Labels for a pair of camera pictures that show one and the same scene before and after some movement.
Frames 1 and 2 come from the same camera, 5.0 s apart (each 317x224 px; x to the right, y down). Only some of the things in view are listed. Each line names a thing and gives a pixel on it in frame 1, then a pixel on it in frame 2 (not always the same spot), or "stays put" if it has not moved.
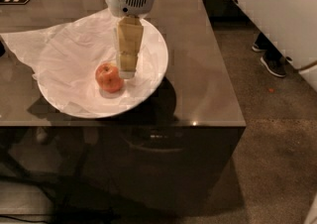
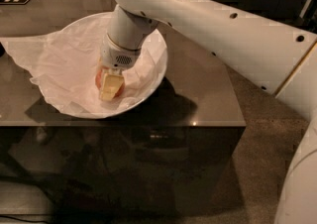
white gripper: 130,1 → 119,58
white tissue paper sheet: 64,58 stays put
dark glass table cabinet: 177,157 stays put
